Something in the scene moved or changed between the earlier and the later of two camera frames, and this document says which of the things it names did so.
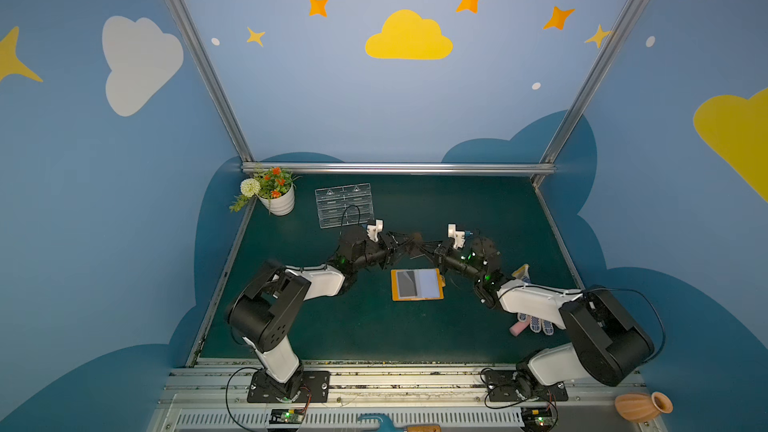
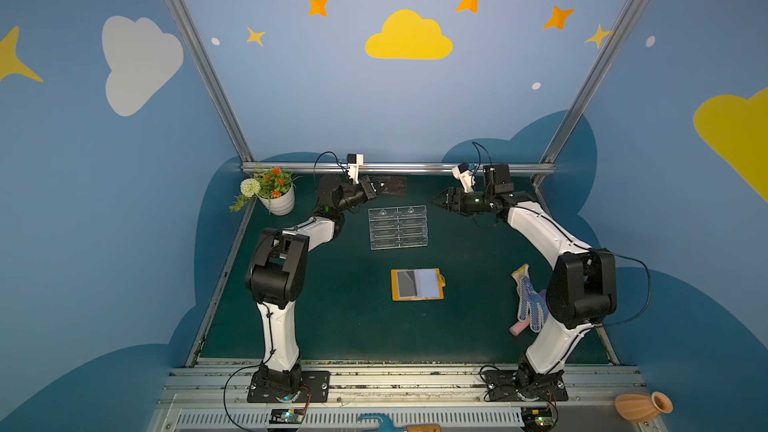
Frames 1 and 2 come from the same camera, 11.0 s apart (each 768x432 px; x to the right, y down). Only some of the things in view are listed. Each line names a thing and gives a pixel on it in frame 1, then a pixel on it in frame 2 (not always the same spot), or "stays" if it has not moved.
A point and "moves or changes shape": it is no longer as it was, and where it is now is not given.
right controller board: (538, 418) stays
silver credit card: (407, 285) stays
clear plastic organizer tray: (344, 205) moves or changes shape
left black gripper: (387, 242) -> (369, 188)
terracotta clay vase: (639, 407) stays
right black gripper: (447, 252) -> (464, 200)
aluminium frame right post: (604, 57) stays
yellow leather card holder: (417, 285) stays
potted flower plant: (274, 187) stays
